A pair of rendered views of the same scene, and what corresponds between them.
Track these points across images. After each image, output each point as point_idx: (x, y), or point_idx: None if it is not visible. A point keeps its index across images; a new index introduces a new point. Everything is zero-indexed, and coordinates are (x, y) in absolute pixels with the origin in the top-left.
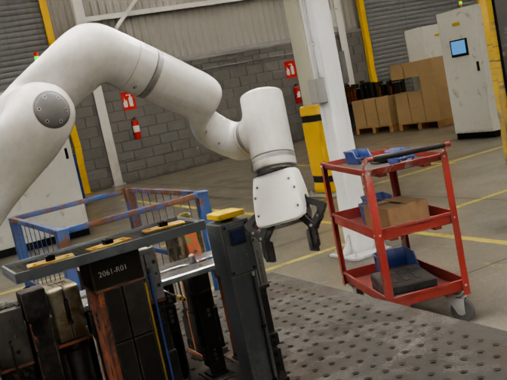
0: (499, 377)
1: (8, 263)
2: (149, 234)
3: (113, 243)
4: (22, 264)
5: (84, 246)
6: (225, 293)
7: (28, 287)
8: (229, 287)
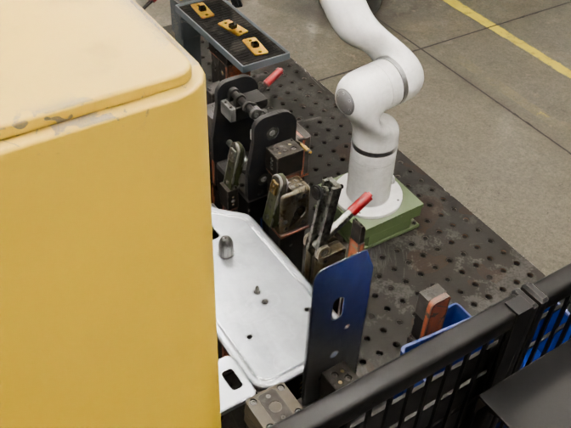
0: (200, 46)
1: (240, 64)
2: (222, 14)
3: (238, 25)
4: (240, 60)
5: (217, 39)
6: (186, 50)
7: (210, 88)
8: (195, 42)
